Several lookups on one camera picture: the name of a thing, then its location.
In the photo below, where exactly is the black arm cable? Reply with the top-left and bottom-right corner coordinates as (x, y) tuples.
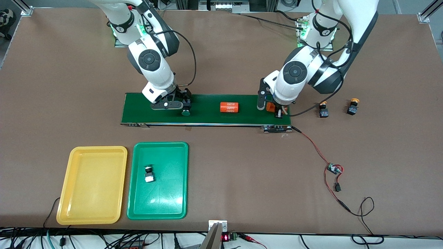
(287, 0), (353, 117)
(140, 3), (197, 87)

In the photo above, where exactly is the yellow plastic tray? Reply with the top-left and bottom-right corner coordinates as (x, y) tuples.
(56, 146), (128, 225)

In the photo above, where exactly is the thin black looped cable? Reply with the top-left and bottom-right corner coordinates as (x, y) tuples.
(350, 197), (385, 244)

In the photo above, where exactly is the grey box with lights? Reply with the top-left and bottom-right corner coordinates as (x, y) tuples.
(199, 0), (250, 13)

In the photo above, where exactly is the black white sneaker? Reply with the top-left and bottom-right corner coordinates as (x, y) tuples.
(0, 9), (16, 39)

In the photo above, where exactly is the green conveyor belt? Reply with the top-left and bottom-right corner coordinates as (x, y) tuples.
(120, 93), (292, 133)

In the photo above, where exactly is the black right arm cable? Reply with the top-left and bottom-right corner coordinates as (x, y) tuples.
(140, 3), (197, 87)

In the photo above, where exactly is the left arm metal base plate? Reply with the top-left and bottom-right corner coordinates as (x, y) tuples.
(297, 17), (334, 52)

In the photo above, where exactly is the green plastic tray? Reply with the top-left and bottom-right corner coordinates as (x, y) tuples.
(127, 142), (189, 220)

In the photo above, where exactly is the aluminium frame profile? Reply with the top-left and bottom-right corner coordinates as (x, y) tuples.
(14, 0), (34, 17)
(418, 0), (443, 24)

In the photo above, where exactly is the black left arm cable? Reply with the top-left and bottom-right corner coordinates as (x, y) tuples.
(287, 0), (353, 117)

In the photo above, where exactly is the grey aluminium post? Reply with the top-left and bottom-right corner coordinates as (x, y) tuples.
(199, 223), (224, 249)

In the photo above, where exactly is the red clip lead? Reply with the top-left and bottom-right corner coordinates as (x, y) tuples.
(239, 234), (268, 249)

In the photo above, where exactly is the red and black wire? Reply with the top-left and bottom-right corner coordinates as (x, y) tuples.
(291, 126), (352, 213)

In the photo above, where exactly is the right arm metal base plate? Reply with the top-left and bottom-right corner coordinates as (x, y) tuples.
(114, 10), (154, 48)

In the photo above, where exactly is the aluminium mounting bracket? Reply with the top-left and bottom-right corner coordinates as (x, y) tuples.
(208, 220), (228, 232)

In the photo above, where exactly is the black cable across table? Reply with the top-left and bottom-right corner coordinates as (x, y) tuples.
(239, 13), (307, 30)

